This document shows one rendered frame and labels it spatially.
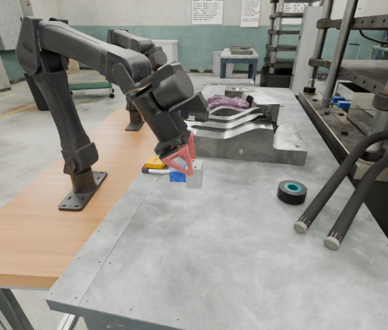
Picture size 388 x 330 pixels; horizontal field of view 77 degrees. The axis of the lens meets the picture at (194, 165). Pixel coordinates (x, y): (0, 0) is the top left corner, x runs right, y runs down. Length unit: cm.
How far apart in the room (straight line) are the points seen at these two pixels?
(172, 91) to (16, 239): 51
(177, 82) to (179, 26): 780
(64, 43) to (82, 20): 874
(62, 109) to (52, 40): 16
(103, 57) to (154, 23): 792
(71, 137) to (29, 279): 33
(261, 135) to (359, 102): 74
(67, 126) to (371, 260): 78
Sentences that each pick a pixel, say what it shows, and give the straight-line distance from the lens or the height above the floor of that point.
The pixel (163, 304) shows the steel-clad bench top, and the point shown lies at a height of 80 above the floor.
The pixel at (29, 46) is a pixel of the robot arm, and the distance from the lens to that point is 68.
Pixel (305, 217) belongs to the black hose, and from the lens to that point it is 67.
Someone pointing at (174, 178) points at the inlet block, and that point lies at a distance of 58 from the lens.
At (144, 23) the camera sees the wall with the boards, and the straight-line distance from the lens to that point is 855.
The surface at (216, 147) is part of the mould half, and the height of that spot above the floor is 84.
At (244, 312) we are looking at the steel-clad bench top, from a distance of 51.
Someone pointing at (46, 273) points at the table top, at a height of 80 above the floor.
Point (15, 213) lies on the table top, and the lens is 83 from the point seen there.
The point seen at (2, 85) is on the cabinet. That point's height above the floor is 15.
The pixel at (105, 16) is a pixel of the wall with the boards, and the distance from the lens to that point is 902.
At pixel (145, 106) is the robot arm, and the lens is 52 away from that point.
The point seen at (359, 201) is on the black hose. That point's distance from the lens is 76.
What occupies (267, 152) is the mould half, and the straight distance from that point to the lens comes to 93.
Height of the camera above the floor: 124
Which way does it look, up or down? 29 degrees down
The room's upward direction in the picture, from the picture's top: straight up
